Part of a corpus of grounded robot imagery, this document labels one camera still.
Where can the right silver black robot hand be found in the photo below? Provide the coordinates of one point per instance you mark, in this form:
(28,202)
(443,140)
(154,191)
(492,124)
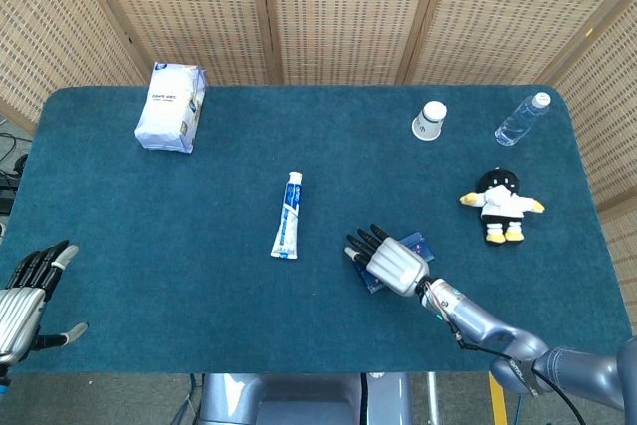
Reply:
(398,266)

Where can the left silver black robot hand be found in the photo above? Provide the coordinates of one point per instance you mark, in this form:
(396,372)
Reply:
(17,315)

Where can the blue folding glasses case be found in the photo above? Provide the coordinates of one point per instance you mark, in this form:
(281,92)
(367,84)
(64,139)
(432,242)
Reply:
(418,246)

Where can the white blue toothpaste tube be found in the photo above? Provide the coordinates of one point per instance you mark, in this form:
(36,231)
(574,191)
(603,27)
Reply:
(288,216)

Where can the black white penguin plush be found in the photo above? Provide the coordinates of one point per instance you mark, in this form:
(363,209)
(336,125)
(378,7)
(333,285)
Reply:
(500,201)

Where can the silver metal pole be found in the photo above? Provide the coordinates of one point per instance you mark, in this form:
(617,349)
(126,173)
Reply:
(433,400)

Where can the white paper cup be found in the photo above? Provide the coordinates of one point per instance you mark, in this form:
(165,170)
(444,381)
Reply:
(428,121)

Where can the teal table carpet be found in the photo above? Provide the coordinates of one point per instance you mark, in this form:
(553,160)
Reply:
(149,246)

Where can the grey robot torso base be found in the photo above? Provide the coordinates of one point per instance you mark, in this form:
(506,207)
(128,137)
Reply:
(298,400)

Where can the yellow floor tape strip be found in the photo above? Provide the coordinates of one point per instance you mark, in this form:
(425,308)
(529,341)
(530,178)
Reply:
(497,400)

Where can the clear plastic water bottle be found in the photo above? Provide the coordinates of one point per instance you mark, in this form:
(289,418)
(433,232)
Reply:
(517,124)

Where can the white tissue pack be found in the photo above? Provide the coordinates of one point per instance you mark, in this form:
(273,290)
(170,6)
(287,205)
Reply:
(169,111)

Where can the woven wicker folding screen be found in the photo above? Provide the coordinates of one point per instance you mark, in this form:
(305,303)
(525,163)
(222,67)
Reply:
(348,7)

